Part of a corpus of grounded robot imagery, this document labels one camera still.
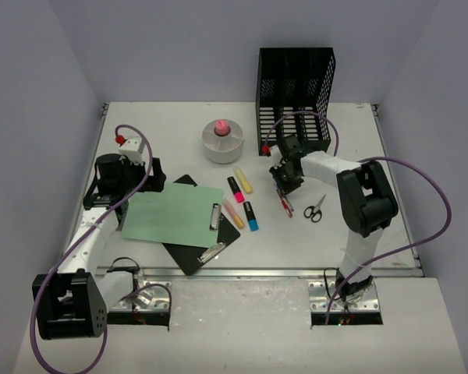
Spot blue pen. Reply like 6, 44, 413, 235
275, 185, 294, 213

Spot red pen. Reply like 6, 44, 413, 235
275, 187, 293, 218

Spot black handled scissors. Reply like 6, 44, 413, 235
303, 195, 326, 223

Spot pink capped glue stick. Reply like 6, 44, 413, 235
214, 119, 230, 136

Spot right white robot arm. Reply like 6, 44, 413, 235
261, 136, 399, 306

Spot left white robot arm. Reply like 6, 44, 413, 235
32, 153, 166, 340

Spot white round desk organizer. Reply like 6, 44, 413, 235
201, 119, 244, 164

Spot yellow highlighter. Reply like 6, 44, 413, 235
234, 167, 253, 194

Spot black pink highlighter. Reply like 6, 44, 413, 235
227, 176, 245, 203

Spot black blue highlighter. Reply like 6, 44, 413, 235
243, 201, 259, 231

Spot pale orange highlighter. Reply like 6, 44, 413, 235
222, 199, 245, 229

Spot green clipboard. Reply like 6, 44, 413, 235
122, 182, 224, 248

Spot black mesh file organizer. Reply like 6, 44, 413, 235
256, 47, 336, 156

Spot black clipboard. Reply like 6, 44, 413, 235
160, 175, 240, 276

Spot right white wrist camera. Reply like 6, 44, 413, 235
261, 145, 282, 157

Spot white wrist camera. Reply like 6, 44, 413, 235
261, 145, 282, 157
119, 136, 144, 164

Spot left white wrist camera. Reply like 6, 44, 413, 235
119, 136, 144, 164

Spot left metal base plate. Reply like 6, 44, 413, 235
97, 279, 172, 314

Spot metal base plate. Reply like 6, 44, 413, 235
97, 279, 172, 314
307, 278, 381, 314

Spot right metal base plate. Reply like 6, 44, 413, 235
307, 278, 381, 314

